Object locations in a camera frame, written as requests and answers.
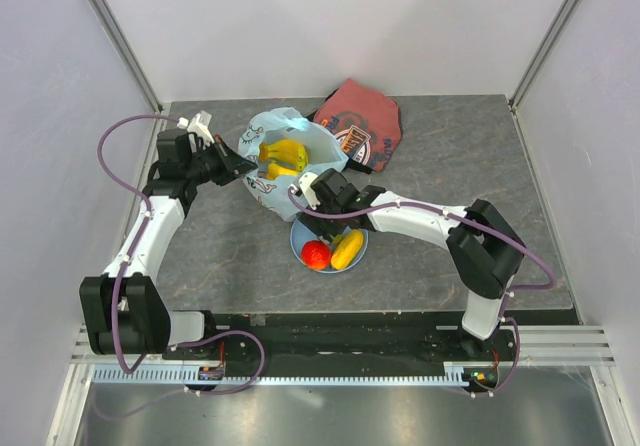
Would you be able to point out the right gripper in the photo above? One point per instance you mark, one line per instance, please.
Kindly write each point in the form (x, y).
(313, 222)

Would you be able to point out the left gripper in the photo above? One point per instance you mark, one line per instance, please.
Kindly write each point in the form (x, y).
(232, 166)

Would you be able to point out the yellow banana bunch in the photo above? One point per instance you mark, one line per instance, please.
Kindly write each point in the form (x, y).
(275, 170)
(285, 151)

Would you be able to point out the light blue plastic bag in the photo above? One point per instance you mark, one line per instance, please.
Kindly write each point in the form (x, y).
(323, 149)

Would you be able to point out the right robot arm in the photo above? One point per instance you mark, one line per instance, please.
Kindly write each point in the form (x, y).
(486, 251)

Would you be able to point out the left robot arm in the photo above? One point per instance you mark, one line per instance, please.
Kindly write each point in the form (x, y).
(122, 308)

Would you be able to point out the yellow mango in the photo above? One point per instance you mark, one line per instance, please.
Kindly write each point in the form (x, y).
(347, 250)

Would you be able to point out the red apple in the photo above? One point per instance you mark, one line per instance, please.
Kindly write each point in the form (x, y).
(316, 255)

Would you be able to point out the blue plate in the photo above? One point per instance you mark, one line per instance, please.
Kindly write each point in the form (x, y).
(299, 235)

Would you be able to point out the folded red t-shirt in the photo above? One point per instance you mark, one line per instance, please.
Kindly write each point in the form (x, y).
(360, 121)

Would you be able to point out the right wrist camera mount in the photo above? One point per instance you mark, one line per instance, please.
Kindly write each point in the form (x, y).
(303, 188)

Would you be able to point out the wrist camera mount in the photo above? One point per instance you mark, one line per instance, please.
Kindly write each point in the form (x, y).
(199, 125)
(303, 188)

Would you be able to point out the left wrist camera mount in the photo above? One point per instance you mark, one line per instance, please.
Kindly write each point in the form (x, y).
(199, 125)

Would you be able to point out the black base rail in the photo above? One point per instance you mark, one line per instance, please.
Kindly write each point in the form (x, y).
(423, 337)

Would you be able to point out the white cable duct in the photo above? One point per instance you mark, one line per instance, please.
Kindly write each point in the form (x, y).
(183, 375)

